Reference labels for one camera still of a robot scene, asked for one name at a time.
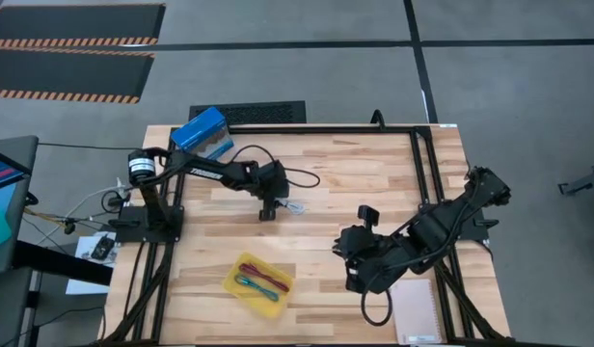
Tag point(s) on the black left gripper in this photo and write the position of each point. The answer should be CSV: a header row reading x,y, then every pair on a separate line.
x,y
273,180

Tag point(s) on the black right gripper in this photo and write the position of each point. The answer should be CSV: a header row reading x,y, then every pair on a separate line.
x,y
362,246

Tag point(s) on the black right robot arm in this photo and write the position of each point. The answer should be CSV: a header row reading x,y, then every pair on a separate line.
x,y
437,226

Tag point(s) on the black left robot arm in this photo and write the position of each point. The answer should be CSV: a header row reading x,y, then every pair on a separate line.
x,y
205,171

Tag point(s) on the yellow plastic tray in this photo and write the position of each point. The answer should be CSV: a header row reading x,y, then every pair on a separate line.
x,y
239,289

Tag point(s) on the pink spiral notebook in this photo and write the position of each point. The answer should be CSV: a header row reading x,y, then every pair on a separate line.
x,y
415,311

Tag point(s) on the black floor vent grille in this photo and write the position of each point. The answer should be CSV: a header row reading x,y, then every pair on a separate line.
x,y
258,113

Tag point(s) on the blue cardboard box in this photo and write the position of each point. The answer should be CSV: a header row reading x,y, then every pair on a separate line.
x,y
198,127

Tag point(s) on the small black device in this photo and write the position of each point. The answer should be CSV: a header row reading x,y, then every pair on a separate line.
x,y
102,248

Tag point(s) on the white paper sheet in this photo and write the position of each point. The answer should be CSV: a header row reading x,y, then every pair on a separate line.
x,y
82,286

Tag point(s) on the black side desk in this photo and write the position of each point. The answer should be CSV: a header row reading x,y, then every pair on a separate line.
x,y
61,262

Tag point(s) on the grey metal stand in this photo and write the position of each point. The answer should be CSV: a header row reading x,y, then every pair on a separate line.
x,y
584,183

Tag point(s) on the black hazard-striped floor mat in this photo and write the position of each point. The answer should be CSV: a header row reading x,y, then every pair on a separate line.
x,y
75,21
65,72

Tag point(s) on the computer monitor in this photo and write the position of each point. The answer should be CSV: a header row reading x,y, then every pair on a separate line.
x,y
3,217

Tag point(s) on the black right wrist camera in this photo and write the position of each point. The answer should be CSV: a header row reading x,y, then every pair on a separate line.
x,y
369,215

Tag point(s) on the black aluminium table frame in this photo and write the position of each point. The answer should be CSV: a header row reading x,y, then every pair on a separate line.
x,y
326,129

